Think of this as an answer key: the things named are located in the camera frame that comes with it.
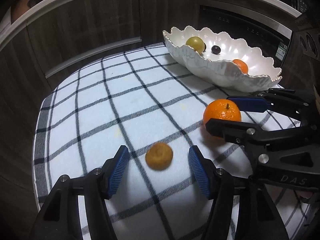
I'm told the built-in black dishwasher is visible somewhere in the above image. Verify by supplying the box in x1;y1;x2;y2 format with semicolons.
199;0;292;67

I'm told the yellow-green round pear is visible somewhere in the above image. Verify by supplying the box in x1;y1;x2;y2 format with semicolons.
185;36;206;54

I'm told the person's right hand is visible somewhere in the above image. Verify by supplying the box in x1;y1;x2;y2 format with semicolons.
313;86;320;113

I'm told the black microwave oven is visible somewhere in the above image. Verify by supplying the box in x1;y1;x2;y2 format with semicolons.
291;0;313;14

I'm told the white scalloped ceramic bowl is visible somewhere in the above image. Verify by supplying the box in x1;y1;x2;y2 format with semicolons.
163;26;282;93

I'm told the orange mandarin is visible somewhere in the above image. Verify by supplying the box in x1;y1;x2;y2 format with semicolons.
232;59;248;74
203;99;242;125

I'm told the silver drawer handle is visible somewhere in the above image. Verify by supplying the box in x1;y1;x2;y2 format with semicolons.
44;36;143;79

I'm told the wooden cutting board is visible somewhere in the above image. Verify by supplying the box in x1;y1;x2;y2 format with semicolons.
10;0;30;24

